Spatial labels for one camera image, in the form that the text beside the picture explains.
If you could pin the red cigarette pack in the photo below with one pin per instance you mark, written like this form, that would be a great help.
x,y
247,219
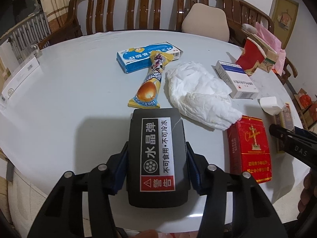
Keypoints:
x,y
249,149

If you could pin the yellow snack wrapper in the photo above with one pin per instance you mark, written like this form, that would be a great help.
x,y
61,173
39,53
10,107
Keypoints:
x,y
147,94

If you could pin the wooden armchair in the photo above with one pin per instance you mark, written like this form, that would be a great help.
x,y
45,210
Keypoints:
x,y
246,20

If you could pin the left hand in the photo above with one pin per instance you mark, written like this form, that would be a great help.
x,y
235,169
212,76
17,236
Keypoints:
x,y
147,234

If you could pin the yellow door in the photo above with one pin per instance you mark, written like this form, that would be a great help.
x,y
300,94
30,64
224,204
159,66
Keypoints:
x,y
284,18

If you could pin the beige cushion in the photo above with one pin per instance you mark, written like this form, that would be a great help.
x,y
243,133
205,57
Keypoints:
x,y
203,20

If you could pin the white radiator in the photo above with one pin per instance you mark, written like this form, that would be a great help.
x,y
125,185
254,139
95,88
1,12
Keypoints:
x,y
30,31

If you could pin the right hand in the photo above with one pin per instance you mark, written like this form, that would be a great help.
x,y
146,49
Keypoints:
x,y
308,192

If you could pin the black water bead box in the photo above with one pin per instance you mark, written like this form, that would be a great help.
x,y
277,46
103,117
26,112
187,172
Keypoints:
x,y
157,174

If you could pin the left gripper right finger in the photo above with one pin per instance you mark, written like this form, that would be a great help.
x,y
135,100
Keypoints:
x,y
235,205

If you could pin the small white paper piece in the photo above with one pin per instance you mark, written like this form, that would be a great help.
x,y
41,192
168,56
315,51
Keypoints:
x,y
271,105

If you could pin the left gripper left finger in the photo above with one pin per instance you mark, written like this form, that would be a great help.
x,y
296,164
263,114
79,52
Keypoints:
x,y
61,214

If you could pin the pink plastic bag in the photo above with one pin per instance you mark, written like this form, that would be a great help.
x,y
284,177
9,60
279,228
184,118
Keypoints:
x,y
274,43

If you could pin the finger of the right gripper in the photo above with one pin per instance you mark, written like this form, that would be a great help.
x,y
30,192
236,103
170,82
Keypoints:
x,y
301,143

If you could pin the wooden bench sofa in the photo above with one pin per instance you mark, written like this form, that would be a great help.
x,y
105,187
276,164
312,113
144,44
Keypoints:
x,y
138,15

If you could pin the white long box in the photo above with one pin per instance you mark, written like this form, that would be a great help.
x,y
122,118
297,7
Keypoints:
x,y
29,65

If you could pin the red paper cup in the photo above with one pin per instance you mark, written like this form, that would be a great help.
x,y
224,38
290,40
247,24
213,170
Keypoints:
x,y
251,57

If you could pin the brown drink carton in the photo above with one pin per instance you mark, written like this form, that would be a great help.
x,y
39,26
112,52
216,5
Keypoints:
x,y
271,54

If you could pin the white tissue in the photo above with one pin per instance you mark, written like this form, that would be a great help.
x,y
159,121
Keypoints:
x,y
201,96

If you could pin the beige curtain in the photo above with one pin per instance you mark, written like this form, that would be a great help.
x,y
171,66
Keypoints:
x,y
56,12

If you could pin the cardboard boxes on floor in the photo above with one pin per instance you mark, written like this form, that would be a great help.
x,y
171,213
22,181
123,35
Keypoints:
x,y
306,109

